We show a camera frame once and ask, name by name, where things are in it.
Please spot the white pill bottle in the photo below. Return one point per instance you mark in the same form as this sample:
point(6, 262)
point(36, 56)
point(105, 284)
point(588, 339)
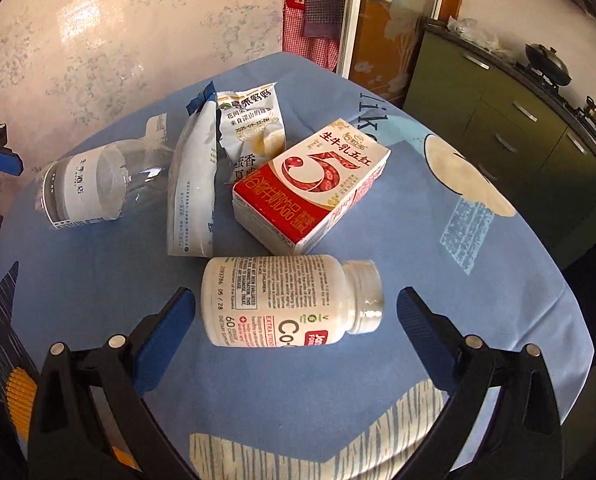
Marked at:
point(273, 300)

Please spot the green base cabinets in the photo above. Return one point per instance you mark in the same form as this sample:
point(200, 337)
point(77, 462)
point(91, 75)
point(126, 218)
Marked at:
point(478, 110)

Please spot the blue star print tablecloth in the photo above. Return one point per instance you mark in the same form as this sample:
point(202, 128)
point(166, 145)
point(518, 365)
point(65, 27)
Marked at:
point(428, 270)

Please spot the white snack packet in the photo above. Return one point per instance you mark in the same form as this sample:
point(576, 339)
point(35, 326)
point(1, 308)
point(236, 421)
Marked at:
point(250, 127)

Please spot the printed sliding glass door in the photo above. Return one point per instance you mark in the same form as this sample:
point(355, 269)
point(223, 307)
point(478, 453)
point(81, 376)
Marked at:
point(393, 25)

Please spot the black gas stove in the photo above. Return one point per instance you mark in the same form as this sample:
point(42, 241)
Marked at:
point(573, 95)

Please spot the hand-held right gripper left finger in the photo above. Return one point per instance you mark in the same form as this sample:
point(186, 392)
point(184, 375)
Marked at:
point(162, 340)

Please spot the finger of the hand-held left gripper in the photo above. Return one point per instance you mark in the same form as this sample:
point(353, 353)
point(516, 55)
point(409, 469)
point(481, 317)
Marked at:
point(0, 160)

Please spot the red checked apron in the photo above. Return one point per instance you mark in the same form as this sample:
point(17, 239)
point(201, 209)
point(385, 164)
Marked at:
point(298, 25)

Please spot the clear plastic bottle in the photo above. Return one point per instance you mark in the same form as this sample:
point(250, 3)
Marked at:
point(85, 185)

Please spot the crumpled clear plastic bag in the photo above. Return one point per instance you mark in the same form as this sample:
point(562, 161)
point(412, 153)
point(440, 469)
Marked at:
point(478, 35)

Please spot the black wok with lid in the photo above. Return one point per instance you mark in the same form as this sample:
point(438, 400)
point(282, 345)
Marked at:
point(550, 65)

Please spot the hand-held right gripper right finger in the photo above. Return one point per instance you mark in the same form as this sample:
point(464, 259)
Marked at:
point(425, 340)

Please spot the white and blue wrapper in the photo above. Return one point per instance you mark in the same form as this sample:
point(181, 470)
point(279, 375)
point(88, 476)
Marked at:
point(192, 195)

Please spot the red and white milk carton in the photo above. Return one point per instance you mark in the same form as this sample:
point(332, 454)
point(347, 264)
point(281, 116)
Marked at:
point(318, 190)

